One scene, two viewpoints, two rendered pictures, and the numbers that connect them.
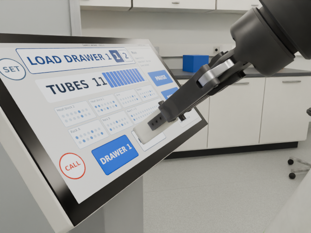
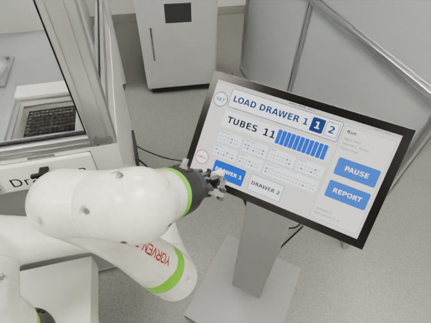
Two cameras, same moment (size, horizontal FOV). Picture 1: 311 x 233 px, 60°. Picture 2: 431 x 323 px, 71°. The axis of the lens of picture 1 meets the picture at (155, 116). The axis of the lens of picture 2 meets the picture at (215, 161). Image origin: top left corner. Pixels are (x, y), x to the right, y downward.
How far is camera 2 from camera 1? 0.75 m
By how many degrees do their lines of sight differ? 77
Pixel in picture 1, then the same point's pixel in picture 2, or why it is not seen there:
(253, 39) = not seen: hidden behind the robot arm
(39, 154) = (194, 141)
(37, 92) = (220, 116)
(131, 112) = (269, 166)
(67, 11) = not seen: outside the picture
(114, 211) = not seen: hidden behind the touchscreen
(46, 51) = (251, 97)
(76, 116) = (227, 140)
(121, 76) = (297, 141)
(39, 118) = (209, 128)
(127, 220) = (267, 216)
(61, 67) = (249, 111)
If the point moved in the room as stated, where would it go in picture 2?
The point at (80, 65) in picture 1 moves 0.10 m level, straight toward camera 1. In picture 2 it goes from (266, 116) to (231, 122)
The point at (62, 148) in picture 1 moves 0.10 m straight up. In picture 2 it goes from (205, 147) to (205, 120)
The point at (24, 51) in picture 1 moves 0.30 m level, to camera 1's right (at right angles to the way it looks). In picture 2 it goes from (237, 91) to (249, 177)
